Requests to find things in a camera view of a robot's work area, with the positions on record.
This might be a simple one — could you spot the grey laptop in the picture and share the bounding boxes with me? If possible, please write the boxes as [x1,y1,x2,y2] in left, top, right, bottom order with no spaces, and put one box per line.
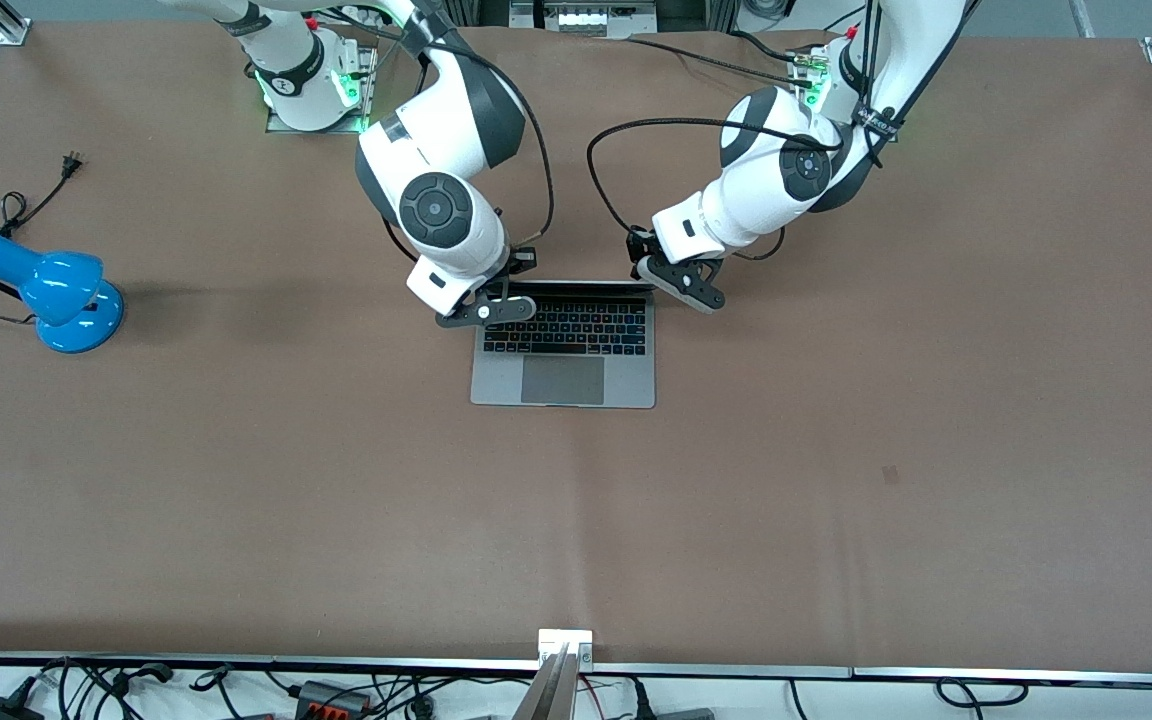
[470,280,657,409]

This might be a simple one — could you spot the white power strip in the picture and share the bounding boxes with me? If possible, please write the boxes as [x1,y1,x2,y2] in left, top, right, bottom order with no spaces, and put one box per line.
[511,0,659,39]

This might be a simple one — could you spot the brown table cover sheet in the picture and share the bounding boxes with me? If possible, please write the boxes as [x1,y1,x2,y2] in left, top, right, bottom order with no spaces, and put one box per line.
[0,20,1152,673]

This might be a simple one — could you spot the metal table edge strip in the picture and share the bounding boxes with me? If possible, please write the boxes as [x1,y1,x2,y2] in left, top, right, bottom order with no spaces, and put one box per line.
[0,652,1152,689]

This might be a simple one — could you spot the blue desk lamp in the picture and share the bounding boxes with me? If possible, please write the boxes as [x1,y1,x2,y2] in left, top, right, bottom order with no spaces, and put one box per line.
[0,233,125,354]

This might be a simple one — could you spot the orange black connector block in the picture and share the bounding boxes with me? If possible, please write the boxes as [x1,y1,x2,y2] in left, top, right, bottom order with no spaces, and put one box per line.
[294,680,374,717]

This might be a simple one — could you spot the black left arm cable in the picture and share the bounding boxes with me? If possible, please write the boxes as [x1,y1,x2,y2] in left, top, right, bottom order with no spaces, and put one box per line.
[586,117,842,263]

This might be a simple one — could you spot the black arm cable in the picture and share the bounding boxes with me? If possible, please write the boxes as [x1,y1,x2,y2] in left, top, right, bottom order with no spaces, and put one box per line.
[376,20,555,263]
[586,117,842,263]

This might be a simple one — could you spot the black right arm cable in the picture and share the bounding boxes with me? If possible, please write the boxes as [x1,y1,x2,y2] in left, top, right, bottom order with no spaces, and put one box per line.
[376,20,555,263]

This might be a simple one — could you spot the braided black table cable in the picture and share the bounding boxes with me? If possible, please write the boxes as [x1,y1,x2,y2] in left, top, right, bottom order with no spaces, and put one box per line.
[626,30,817,91]

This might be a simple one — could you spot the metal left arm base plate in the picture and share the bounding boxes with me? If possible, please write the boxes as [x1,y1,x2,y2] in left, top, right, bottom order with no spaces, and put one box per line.
[789,45,902,141]

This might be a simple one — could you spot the thick black cable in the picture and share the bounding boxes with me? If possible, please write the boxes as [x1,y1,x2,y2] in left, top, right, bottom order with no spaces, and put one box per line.
[729,28,802,66]

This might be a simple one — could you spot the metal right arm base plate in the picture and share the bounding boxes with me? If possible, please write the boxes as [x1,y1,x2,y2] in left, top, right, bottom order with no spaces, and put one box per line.
[266,40,379,134]

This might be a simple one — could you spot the white mounting bracket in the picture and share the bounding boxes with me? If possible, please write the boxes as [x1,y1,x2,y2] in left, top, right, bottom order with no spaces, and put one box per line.
[538,628,594,669]

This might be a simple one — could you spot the aluminium camera mount bar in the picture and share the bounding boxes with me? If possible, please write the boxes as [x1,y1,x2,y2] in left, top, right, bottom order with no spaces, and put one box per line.
[511,645,582,720]

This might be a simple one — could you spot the black lamp power cable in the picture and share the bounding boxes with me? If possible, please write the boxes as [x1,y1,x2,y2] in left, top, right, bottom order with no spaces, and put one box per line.
[0,152,85,326]

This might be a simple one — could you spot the black looped cable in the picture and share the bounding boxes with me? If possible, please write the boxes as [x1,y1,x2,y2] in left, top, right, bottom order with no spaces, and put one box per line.
[936,678,1029,707]

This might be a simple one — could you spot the black tangled cable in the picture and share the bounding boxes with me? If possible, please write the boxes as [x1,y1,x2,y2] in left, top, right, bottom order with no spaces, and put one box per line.
[36,655,177,720]

